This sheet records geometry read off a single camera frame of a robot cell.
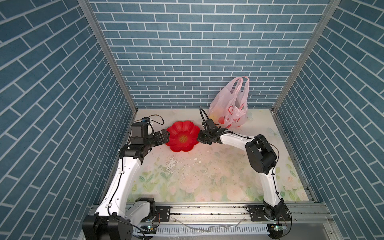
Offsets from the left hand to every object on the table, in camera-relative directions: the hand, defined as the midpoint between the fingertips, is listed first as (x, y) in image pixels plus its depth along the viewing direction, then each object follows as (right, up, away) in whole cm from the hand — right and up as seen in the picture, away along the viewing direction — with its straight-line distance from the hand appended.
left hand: (163, 134), depth 78 cm
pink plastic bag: (+39, +17, +19) cm, 46 cm away
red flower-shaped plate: (+8, -4, +26) cm, 27 cm away
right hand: (+17, -4, +19) cm, 26 cm away
